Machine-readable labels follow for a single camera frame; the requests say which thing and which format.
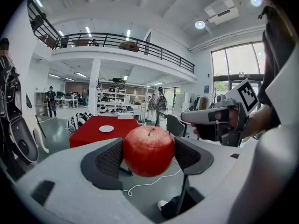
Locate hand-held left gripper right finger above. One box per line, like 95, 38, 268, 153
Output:
174, 136, 243, 198

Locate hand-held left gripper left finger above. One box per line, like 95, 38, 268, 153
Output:
14, 138, 155, 224

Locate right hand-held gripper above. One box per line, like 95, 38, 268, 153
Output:
181, 78, 261, 147

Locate red apple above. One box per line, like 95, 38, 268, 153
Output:
123, 126, 175, 178

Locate person's right forearm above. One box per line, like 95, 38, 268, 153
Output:
242, 104, 280, 140

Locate person's right hand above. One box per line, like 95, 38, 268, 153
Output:
216, 108, 241, 129

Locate clothes rack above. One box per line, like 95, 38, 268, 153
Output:
193, 95, 209, 111

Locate black chair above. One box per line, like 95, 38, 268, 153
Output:
166, 114, 191, 139

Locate white carved leg table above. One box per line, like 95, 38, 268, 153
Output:
32, 126, 50, 154

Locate red cloth covered table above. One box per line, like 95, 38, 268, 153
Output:
69, 115, 141, 149

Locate pile of black white shells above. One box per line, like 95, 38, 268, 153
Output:
67, 112, 94, 133

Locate large black oval shell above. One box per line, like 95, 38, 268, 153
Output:
9, 117, 39, 163

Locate person's black white shoe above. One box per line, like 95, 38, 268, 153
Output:
157, 195, 185, 219

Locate white rectangular box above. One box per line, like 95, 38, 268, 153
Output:
117, 112, 135, 120

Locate glass entrance front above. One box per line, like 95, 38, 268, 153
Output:
211, 42, 266, 107

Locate white office desks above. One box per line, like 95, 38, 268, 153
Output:
55, 94, 79, 109

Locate white shelf unit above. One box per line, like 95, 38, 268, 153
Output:
97, 87, 145, 116

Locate person's black clothing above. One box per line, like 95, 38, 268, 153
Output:
161, 5, 299, 220

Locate white ceiling air conditioner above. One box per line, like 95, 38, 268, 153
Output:
204, 0, 240, 25

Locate black mezzanine railing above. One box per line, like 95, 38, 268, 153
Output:
27, 0, 196, 74

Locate white floor cable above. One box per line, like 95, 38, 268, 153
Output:
122, 159, 183, 197

